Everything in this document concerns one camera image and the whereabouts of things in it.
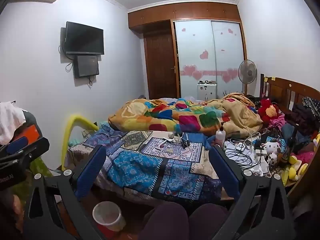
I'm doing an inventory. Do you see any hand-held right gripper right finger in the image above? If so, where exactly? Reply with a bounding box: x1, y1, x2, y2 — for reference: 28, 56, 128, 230
209, 145, 298, 240

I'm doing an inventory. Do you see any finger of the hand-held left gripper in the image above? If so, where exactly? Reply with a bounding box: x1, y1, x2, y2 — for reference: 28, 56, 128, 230
0, 153, 33, 176
0, 136, 50, 161

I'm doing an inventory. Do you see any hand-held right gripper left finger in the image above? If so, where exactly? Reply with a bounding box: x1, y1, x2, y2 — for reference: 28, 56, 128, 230
24, 144, 108, 240

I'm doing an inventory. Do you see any white plastic trash bin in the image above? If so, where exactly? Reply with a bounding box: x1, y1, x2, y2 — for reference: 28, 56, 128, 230
92, 201, 127, 239

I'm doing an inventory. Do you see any person's left hand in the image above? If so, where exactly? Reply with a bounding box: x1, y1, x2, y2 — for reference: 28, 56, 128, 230
0, 190, 24, 232

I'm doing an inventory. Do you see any grey and orange object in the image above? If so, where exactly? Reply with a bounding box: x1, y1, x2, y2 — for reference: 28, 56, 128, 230
11, 110, 44, 143

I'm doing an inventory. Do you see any white cloth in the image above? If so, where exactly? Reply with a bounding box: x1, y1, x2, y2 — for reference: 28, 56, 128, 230
0, 101, 26, 145

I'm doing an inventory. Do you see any green cloth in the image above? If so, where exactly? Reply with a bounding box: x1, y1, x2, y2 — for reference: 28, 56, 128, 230
29, 155, 53, 179

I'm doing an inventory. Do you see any white pump lotion bottle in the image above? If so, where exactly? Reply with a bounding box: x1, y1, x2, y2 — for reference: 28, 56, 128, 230
215, 122, 227, 147

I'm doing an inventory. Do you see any white power strip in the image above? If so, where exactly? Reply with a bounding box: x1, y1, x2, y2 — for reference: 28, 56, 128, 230
254, 146, 269, 163

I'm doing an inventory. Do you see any yellow foam tube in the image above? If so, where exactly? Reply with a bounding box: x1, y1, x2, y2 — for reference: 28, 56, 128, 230
61, 114, 99, 171

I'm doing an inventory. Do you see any blue patterned bed sheet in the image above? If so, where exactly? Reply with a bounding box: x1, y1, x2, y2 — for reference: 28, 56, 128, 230
68, 124, 227, 204

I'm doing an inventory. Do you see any spotted cow plush toy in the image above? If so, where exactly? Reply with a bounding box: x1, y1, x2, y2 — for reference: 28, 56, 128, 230
265, 154, 278, 167

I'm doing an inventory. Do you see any white cat plush toy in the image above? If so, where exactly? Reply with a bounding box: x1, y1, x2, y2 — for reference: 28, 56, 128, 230
263, 141, 281, 156

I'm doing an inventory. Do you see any person's right leg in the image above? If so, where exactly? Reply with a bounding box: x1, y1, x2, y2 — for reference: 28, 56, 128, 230
188, 203, 228, 240

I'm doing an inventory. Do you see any person's leg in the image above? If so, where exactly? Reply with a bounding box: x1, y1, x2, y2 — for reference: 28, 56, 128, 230
188, 203, 228, 240
144, 202, 190, 240

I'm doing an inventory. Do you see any dark glass bottle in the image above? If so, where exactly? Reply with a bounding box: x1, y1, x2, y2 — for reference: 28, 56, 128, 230
286, 130, 296, 166

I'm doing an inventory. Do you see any yellow plush toy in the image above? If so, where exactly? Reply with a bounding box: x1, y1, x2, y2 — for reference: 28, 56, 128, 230
287, 155, 310, 181

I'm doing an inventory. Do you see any pink cloth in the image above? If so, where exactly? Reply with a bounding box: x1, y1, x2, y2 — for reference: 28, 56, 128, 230
269, 114, 287, 130

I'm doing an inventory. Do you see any colourful patchwork blanket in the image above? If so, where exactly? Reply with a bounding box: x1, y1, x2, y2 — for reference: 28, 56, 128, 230
108, 92, 263, 137

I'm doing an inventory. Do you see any red plush toy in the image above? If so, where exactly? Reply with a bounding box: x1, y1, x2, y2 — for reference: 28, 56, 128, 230
257, 98, 281, 125

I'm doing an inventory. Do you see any person's left leg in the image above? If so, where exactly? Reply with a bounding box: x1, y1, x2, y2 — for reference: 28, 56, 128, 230
144, 202, 190, 240

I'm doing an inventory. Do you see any dark clothes pile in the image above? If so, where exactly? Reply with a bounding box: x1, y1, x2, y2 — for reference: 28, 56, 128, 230
285, 104, 318, 137

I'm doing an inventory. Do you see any standing electric fan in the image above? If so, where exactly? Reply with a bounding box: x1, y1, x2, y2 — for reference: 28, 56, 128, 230
238, 59, 258, 96

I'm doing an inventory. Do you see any wooden shelf cabinet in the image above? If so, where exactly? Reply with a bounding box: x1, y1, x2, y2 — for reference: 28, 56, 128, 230
259, 74, 320, 122

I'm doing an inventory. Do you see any black floral cloth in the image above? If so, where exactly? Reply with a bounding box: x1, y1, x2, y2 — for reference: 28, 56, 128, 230
301, 96, 320, 116

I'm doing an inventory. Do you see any frosted wardrobe sliding door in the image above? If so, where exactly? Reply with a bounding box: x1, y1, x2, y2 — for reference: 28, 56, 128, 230
174, 20, 218, 99
211, 20, 246, 94

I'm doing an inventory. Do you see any brown wooden door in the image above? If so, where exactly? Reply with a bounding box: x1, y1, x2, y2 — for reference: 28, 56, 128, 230
143, 20, 181, 100

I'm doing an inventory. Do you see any wooden overhead cabinet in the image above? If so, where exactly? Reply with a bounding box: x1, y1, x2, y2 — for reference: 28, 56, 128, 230
128, 2, 247, 32

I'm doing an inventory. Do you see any tangle of cables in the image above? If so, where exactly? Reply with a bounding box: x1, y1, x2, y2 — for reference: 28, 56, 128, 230
224, 131, 269, 173

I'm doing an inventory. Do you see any small black wall monitor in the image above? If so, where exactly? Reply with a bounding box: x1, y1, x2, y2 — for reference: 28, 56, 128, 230
73, 54, 100, 79

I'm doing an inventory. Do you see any black wall television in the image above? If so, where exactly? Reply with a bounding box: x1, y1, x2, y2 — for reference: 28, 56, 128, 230
65, 21, 105, 55

